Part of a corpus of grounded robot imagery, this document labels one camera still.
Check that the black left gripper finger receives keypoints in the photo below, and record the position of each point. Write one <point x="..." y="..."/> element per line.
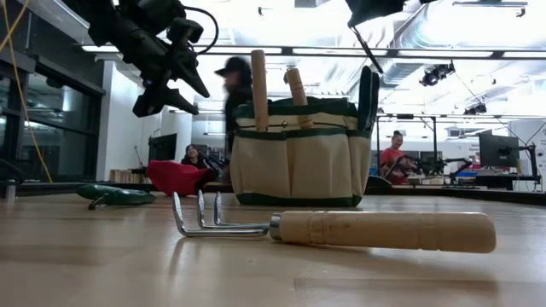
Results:
<point x="162" y="104"/>
<point x="189" y="74"/>

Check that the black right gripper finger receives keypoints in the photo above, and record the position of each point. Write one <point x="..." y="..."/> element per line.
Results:
<point x="371" y="10"/>

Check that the beige green gardening tool bag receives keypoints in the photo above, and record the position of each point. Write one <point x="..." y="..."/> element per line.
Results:
<point x="298" y="166"/>

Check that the black background robot arm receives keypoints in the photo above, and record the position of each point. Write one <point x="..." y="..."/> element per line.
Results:
<point x="426" y="164"/>
<point x="215" y="166"/>

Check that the red garden glove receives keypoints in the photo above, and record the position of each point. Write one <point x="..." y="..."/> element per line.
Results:
<point x="175" y="177"/>

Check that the small black monitor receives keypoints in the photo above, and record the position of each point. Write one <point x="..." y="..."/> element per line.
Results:
<point x="163" y="147"/>

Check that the person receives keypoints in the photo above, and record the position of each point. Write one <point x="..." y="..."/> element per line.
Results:
<point x="236" y="98"/>
<point x="194" y="158"/>
<point x="394" y="162"/>

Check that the wooden crate stack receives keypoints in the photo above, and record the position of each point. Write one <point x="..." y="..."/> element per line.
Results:
<point x="128" y="175"/>

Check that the black ceiling spotlight cluster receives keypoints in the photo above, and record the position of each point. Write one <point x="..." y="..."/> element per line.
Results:
<point x="475" y="108"/>
<point x="435" y="74"/>

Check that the large black monitor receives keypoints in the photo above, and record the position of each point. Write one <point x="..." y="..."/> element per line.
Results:
<point x="498" y="150"/>

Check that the black background desk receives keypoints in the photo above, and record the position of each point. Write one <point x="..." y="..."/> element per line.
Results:
<point x="499" y="180"/>

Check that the black metal frame stand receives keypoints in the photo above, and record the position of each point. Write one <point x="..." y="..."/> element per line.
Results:
<point x="434" y="140"/>

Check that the silver metal post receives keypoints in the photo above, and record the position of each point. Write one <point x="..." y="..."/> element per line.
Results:
<point x="9" y="192"/>

